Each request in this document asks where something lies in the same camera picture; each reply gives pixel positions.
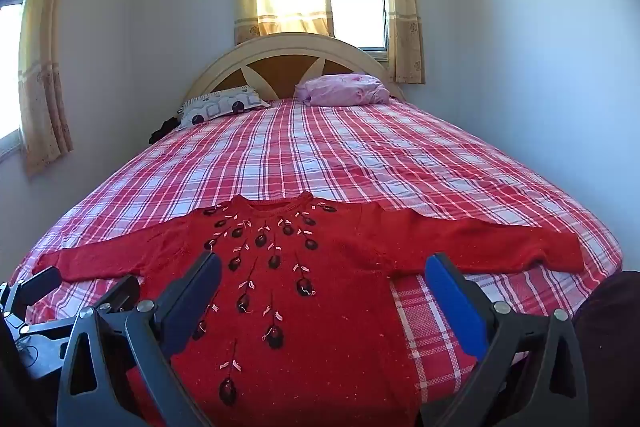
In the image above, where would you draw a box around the grey patterned pillow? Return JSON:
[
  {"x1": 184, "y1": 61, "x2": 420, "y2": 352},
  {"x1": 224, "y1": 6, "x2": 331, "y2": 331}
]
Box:
[{"x1": 179, "y1": 85, "x2": 271, "y2": 130}]

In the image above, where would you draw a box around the dark maroon cloth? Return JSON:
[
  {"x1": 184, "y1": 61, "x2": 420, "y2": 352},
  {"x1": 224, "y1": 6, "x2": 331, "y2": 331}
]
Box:
[{"x1": 572, "y1": 271, "x2": 640, "y2": 427}]

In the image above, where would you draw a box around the cream wooden headboard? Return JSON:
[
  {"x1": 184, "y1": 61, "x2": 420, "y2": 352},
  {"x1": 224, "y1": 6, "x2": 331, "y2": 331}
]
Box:
[{"x1": 184, "y1": 32, "x2": 406, "y2": 104}]

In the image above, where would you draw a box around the pink pillow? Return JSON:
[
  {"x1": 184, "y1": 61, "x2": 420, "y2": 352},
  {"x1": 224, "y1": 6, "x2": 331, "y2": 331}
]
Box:
[{"x1": 294, "y1": 74, "x2": 391, "y2": 108}]

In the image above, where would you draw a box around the red knitted sweater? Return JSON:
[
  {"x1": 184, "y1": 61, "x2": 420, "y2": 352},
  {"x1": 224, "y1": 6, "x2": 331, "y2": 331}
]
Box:
[{"x1": 32, "y1": 193, "x2": 586, "y2": 427}]

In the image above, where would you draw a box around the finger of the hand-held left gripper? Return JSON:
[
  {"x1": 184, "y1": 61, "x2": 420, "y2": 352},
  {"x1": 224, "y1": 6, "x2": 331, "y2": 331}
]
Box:
[
  {"x1": 0, "y1": 266, "x2": 63, "y2": 324},
  {"x1": 93, "y1": 274, "x2": 142, "y2": 333}
]

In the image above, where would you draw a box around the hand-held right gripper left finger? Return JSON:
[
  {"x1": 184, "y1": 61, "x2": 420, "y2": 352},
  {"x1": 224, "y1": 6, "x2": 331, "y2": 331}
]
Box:
[{"x1": 56, "y1": 250, "x2": 223, "y2": 427}]

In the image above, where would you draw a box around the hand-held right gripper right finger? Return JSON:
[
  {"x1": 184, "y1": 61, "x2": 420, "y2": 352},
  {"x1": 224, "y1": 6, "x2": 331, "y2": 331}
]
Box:
[{"x1": 419, "y1": 252, "x2": 590, "y2": 427}]

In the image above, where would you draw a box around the bed with red plaid sheet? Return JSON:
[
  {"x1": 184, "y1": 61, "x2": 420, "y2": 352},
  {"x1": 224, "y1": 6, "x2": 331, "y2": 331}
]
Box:
[{"x1": 10, "y1": 99, "x2": 623, "y2": 427}]

